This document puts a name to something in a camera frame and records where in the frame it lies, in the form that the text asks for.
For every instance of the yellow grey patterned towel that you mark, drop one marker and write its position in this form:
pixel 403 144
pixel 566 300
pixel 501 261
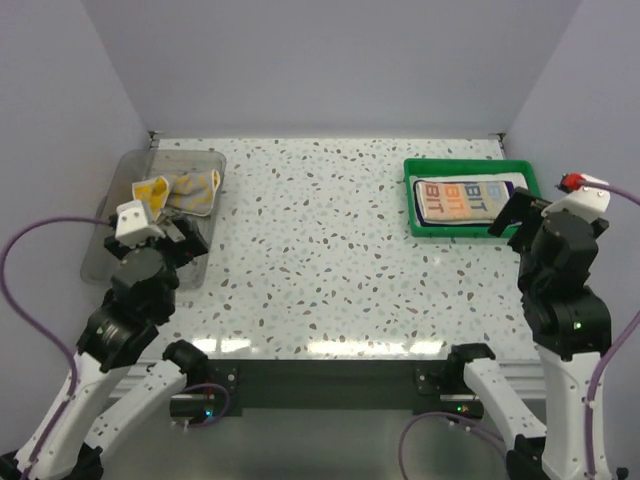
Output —
pixel 189 193

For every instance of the clear grey plastic bin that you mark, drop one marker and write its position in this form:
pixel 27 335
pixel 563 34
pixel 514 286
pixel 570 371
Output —
pixel 98 264

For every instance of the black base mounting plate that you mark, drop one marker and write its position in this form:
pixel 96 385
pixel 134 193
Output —
pixel 410 385

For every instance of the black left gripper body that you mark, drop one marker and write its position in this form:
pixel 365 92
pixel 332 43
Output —
pixel 177 255

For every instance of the green plastic tray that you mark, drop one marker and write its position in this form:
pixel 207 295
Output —
pixel 461 198

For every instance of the purple towel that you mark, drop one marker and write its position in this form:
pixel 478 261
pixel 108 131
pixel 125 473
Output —
pixel 512 187

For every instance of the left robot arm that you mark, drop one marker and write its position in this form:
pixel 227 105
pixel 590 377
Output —
pixel 77 432

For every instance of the aluminium frame rail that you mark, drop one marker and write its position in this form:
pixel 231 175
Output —
pixel 525 377

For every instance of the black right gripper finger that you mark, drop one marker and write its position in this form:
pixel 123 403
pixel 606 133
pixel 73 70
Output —
pixel 538 205
pixel 515 210

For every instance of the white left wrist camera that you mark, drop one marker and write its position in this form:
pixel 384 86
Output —
pixel 135 224

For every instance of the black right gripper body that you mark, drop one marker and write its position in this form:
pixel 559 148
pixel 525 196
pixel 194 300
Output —
pixel 527 276

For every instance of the colourful patterned towel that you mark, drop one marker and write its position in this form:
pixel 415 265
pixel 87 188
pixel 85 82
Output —
pixel 460 200

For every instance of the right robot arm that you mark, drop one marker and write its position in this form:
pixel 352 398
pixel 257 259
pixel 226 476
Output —
pixel 571 330

